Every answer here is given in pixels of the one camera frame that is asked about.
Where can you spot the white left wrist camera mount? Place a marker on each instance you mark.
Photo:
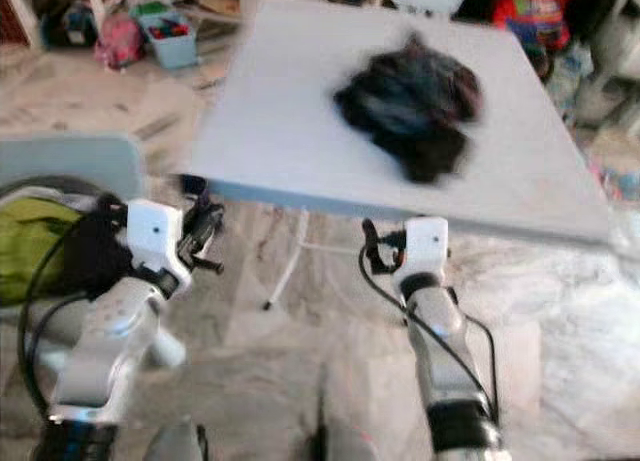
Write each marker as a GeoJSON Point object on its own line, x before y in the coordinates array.
{"type": "Point", "coordinates": [160, 236]}

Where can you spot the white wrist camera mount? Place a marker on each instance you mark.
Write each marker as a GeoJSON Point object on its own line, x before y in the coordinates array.
{"type": "Point", "coordinates": [426, 243]}
{"type": "Point", "coordinates": [160, 236]}

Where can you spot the red lattice crate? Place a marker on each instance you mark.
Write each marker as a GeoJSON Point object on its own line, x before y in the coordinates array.
{"type": "Point", "coordinates": [10, 21]}

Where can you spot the pink bag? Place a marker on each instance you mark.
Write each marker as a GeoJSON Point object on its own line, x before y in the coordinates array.
{"type": "Point", "coordinates": [120, 43]}

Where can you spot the small white wooden table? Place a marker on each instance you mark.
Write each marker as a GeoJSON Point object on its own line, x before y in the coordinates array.
{"type": "Point", "coordinates": [97, 6]}

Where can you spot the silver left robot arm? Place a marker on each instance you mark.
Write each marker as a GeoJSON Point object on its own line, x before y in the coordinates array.
{"type": "Point", "coordinates": [110, 351]}

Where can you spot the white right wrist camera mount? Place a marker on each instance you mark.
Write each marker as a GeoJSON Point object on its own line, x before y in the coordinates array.
{"type": "Point", "coordinates": [426, 243]}

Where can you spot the red printed bag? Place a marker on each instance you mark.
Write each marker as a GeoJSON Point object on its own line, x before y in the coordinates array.
{"type": "Point", "coordinates": [535, 21]}

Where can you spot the lime green garment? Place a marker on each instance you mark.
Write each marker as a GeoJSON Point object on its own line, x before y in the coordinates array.
{"type": "Point", "coordinates": [35, 251]}

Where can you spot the blue toy basket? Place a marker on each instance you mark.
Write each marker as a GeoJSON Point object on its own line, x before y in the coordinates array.
{"type": "Point", "coordinates": [170, 49]}

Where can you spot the grey plastic laundry basket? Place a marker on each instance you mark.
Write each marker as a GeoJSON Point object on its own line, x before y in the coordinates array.
{"type": "Point", "coordinates": [15, 321]}

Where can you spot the dark navy garment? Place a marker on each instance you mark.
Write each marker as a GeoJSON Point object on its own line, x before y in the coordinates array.
{"type": "Point", "coordinates": [95, 256]}

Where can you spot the black and white garment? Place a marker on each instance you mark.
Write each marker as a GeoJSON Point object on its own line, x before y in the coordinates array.
{"type": "Point", "coordinates": [410, 111]}

